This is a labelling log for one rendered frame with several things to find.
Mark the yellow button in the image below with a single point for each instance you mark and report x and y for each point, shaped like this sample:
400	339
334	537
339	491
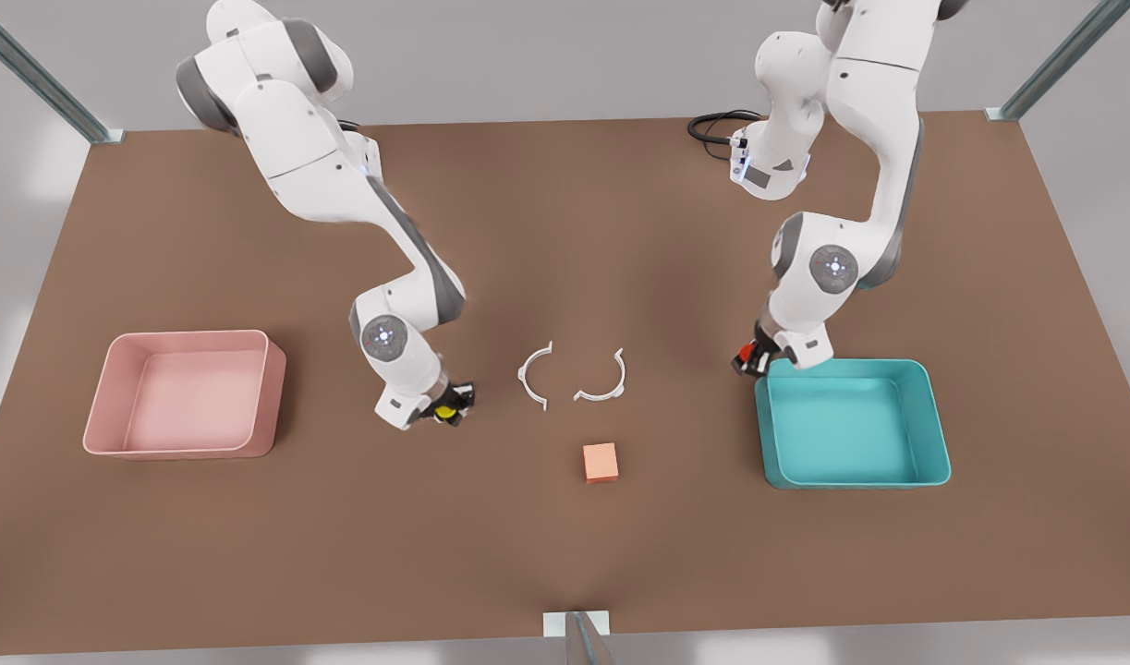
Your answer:
445	412

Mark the pink storage box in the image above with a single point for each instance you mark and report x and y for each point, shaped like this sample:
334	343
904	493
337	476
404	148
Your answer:
186	395

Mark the blue storage box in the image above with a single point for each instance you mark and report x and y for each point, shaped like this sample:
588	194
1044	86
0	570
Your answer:
851	423

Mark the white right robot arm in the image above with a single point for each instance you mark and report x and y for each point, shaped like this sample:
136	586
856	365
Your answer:
315	157

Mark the white curved bracket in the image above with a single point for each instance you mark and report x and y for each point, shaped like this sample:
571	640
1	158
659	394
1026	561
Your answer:
533	376
606	380

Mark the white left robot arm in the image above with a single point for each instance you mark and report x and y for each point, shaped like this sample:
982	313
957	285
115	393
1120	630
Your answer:
860	102

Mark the orange cube block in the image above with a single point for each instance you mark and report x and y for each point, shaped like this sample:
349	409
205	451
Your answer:
601	462

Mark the silver frame post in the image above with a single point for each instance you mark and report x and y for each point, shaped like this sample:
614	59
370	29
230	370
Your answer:
38	78
1059	60
578	637

